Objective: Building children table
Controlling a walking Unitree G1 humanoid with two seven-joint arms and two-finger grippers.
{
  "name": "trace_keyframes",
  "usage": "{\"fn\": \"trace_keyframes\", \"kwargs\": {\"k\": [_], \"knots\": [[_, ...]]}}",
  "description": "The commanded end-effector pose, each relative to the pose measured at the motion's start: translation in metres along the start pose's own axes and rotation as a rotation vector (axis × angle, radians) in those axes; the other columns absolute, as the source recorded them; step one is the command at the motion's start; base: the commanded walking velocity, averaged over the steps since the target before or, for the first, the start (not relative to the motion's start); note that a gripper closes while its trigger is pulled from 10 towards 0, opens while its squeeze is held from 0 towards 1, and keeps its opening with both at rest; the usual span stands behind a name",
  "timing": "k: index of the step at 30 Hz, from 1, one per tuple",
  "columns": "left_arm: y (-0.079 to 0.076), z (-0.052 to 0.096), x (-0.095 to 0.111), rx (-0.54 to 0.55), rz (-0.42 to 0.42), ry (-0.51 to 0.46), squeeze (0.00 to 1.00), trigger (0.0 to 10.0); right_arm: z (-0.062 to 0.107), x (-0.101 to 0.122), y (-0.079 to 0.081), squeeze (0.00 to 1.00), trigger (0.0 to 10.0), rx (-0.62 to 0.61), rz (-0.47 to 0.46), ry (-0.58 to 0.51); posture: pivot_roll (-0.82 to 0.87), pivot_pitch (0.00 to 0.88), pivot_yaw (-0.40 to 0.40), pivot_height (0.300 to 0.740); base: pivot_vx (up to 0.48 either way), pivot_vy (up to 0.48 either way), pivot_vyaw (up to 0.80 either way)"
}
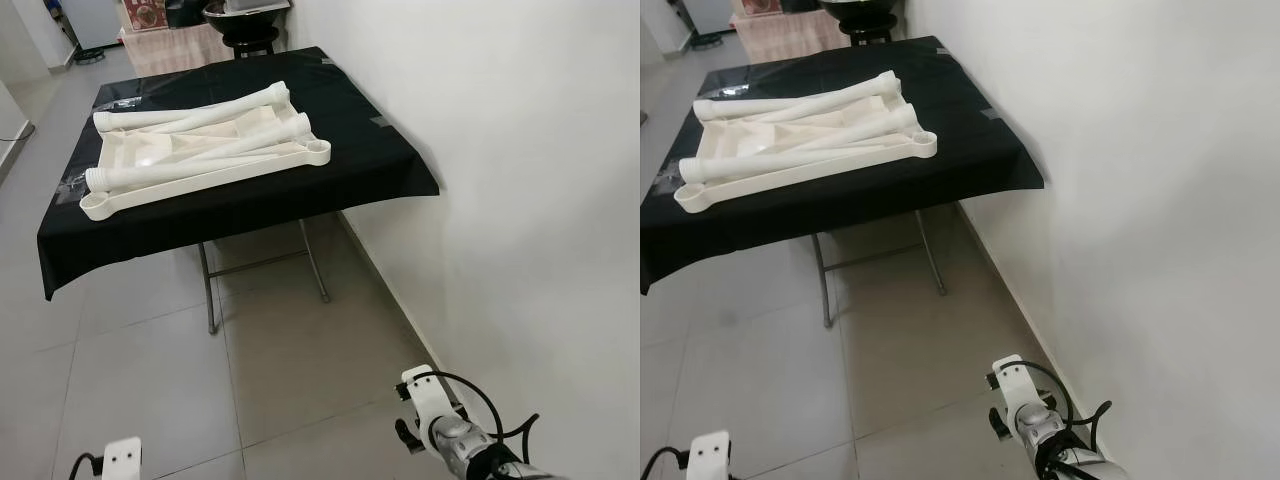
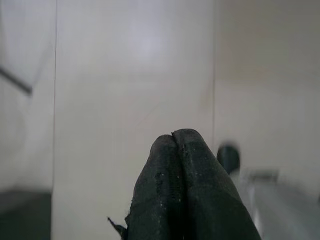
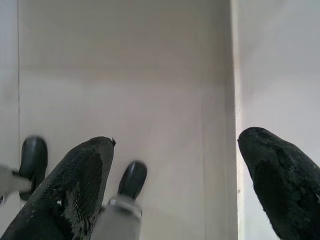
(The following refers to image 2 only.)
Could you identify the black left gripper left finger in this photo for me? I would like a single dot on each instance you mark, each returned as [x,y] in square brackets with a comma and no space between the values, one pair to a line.
[157,195]

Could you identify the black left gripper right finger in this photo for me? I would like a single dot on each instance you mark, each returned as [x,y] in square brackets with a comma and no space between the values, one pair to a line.
[215,200]

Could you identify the silver robot left leg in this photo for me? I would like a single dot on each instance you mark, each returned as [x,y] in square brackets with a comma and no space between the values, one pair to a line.
[280,200]

